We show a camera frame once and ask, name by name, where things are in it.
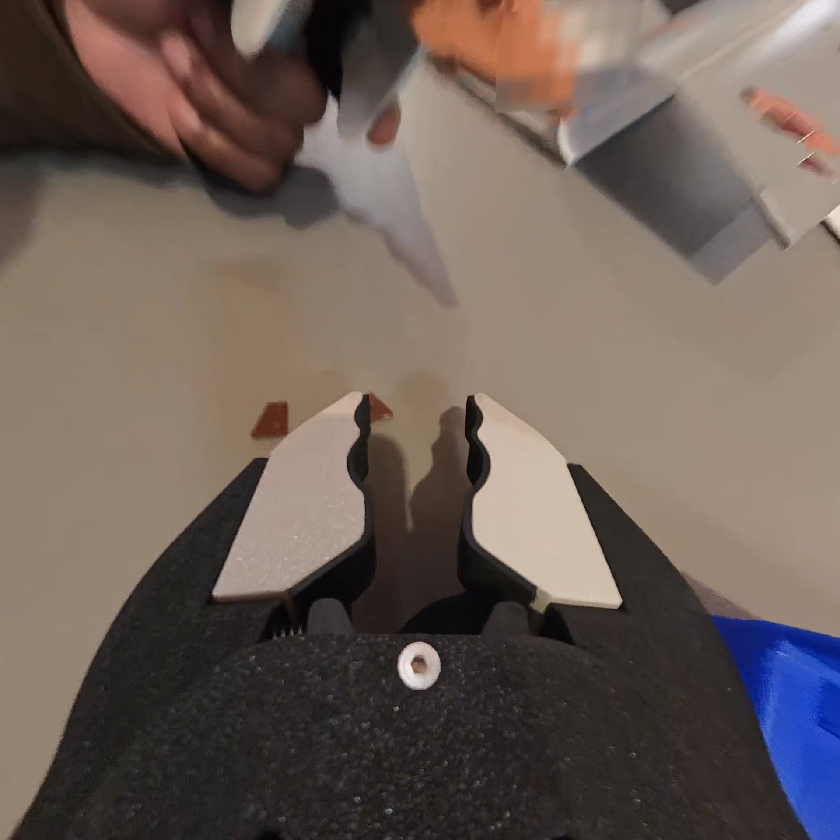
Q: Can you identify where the orange toy brick model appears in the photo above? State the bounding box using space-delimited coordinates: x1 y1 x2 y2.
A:
410 0 578 112

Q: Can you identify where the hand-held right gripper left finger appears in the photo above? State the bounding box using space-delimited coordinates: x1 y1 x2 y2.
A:
211 392 376 603

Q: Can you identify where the light grey desk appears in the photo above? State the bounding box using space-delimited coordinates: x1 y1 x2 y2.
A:
0 59 840 723

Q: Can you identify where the person's left hand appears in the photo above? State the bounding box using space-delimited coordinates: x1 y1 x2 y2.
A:
66 0 403 193

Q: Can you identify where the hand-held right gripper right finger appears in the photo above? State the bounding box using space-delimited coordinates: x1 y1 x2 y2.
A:
458 394 623 610

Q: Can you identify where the grey instruction booklet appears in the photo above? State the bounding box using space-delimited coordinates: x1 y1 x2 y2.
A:
453 0 840 284

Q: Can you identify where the person's left forearm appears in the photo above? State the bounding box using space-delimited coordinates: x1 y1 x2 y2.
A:
0 0 178 158

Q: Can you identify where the blue storage bin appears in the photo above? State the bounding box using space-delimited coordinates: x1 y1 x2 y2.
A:
712 613 840 840

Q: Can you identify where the small brown wedge plate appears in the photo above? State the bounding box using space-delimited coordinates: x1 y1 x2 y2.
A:
251 402 290 439

